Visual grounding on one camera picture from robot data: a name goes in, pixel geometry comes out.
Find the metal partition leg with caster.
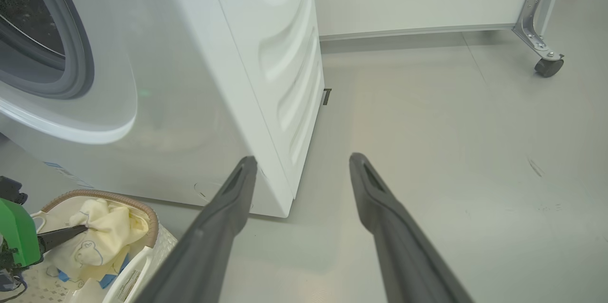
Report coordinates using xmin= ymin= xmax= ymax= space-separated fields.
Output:
xmin=512 ymin=0 xmax=566 ymax=78

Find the white front-load washing machine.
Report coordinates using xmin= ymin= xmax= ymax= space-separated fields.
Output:
xmin=0 ymin=0 xmax=326 ymax=218

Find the white garment with blue patches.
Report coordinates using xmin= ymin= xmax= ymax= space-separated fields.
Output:
xmin=57 ymin=256 xmax=131 ymax=289

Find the cream perforated basket brown rim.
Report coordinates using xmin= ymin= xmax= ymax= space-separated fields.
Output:
xmin=14 ymin=190 xmax=179 ymax=303

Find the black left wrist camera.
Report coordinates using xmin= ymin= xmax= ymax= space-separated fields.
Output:
xmin=0 ymin=176 xmax=28 ymax=205

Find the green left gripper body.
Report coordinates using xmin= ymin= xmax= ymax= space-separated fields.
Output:
xmin=0 ymin=198 xmax=43 ymax=269

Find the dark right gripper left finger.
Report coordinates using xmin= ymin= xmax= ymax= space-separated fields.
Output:
xmin=135 ymin=156 xmax=258 ymax=303

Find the blue energy label sticker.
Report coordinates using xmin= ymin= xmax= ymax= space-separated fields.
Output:
xmin=44 ymin=161 xmax=95 ymax=189

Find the grey rubber door gasket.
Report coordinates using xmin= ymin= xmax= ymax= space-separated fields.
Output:
xmin=0 ymin=0 xmax=95 ymax=99

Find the steel washing machine drum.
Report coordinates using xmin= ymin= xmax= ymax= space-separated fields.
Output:
xmin=0 ymin=0 xmax=66 ymax=57

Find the cream yellow printed garment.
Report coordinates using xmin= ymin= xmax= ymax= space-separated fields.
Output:
xmin=45 ymin=199 xmax=149 ymax=281

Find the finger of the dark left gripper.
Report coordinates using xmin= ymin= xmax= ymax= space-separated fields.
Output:
xmin=37 ymin=225 xmax=89 ymax=252

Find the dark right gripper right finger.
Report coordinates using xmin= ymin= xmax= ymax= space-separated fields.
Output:
xmin=349 ymin=152 xmax=475 ymax=303

